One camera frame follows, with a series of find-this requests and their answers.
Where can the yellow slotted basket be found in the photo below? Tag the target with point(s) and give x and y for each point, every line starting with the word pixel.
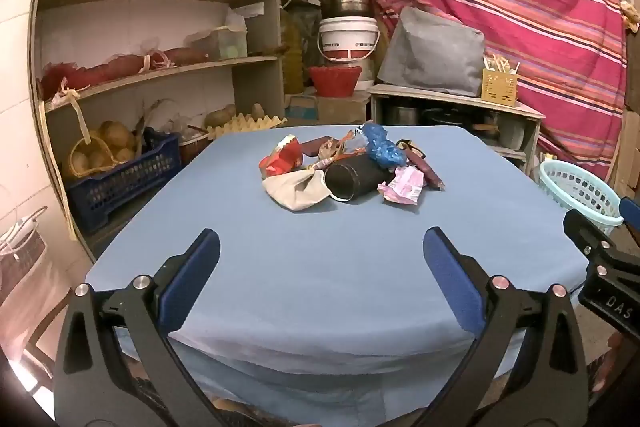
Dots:
pixel 499 89

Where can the cardboard box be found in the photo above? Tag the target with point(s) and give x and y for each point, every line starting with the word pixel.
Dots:
pixel 340 109

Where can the red striped blanket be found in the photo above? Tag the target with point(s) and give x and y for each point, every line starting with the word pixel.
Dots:
pixel 500 7

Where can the dark red bar wrapper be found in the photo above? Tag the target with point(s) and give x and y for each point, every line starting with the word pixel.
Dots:
pixel 430 172

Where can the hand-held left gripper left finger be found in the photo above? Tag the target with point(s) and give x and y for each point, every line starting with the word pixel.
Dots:
pixel 192 272

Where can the grey cushion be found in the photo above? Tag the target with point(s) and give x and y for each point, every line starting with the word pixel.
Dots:
pixel 430 57

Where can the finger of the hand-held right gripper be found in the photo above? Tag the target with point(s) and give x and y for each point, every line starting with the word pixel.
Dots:
pixel 587 229
pixel 630 209

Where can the blue plastic bag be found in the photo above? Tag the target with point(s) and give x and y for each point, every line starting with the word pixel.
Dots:
pixel 382 147

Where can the yellow egg carton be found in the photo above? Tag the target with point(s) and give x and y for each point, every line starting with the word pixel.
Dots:
pixel 250 123

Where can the small wooden shelf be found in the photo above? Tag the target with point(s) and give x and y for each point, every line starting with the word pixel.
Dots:
pixel 450 96

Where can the pink wrapper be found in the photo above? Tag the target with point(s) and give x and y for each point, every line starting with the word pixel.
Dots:
pixel 405 184

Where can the clear plastic container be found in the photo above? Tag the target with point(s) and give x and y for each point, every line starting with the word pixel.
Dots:
pixel 220 44

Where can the blue tablecloth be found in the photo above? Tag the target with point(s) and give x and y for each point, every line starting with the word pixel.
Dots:
pixel 300 267

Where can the wicker basket of potatoes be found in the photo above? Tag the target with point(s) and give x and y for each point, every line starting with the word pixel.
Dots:
pixel 107 147

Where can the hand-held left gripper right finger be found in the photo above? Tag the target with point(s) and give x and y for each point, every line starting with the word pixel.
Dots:
pixel 450 272

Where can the grey metal pot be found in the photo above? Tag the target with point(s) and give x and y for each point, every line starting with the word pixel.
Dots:
pixel 402 114

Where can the white plastic bucket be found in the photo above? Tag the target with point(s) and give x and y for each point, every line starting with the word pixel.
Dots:
pixel 348 38

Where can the yellow oil bottle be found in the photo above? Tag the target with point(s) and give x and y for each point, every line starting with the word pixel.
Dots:
pixel 292 52

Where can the orange snack packet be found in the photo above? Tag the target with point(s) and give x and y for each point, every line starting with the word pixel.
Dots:
pixel 280 159

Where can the teal plastic basket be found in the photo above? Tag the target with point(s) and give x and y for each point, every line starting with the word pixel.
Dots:
pixel 575 187

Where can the brown wrapper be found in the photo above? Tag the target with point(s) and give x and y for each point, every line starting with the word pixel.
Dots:
pixel 330 148

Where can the bundle of wooden sticks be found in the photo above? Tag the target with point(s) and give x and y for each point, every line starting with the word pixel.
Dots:
pixel 500 64

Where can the red plastic bowl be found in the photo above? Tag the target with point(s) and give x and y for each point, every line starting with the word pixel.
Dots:
pixel 334 82

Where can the beige cloth pouch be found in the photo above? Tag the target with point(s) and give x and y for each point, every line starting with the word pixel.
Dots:
pixel 295 189

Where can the black cylinder can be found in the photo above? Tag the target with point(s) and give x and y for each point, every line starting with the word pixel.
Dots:
pixel 360 174

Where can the blue plastic crate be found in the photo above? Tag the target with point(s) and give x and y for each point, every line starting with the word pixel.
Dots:
pixel 125 187

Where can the red mesh bags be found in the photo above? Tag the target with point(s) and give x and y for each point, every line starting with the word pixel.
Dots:
pixel 115 68

